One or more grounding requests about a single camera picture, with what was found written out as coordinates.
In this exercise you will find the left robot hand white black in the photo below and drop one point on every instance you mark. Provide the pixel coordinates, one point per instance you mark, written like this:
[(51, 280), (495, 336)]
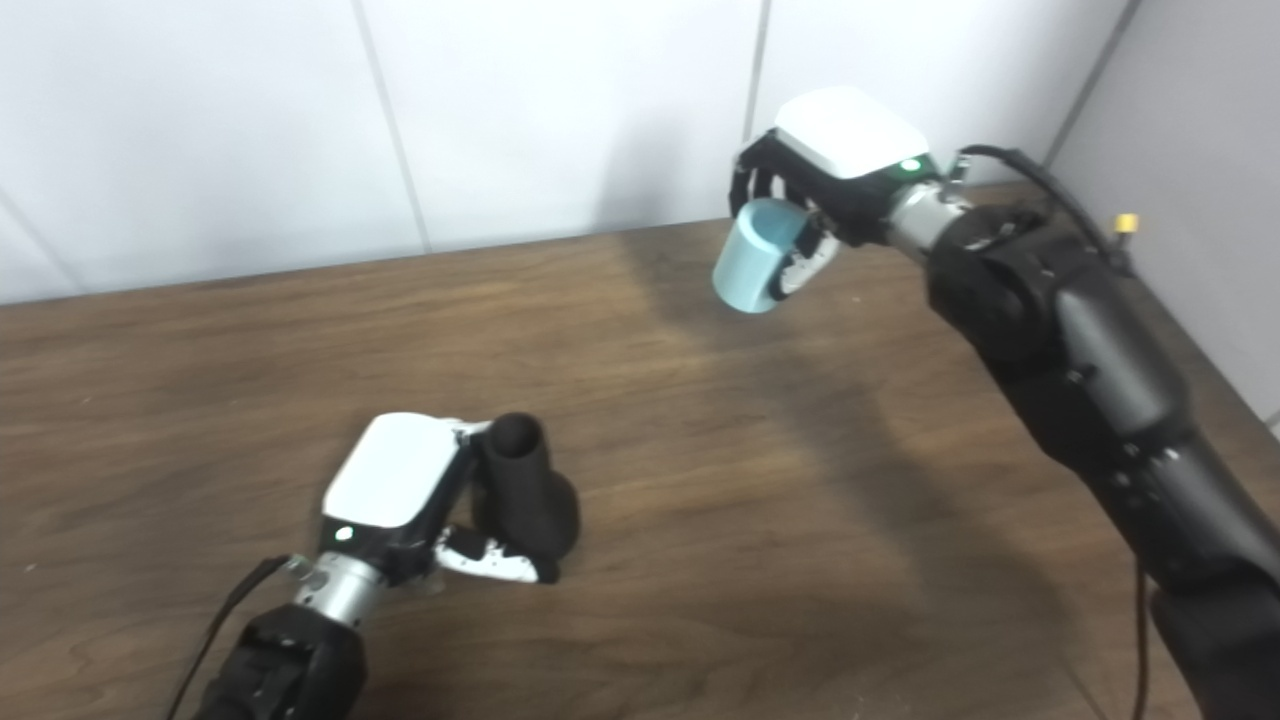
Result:
[(395, 480)]

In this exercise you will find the light blue cylinder cup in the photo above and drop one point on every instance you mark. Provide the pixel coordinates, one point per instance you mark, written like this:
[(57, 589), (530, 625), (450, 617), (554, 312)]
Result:
[(755, 265)]

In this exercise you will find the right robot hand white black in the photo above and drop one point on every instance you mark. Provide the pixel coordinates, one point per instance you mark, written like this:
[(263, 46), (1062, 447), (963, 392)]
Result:
[(850, 145)]

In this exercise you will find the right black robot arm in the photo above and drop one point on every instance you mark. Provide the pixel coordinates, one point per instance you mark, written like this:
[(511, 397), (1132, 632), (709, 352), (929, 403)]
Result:
[(1090, 380)]

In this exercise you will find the black flared nozzle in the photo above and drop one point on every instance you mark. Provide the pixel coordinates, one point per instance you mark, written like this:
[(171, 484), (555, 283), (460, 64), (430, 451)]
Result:
[(525, 500)]

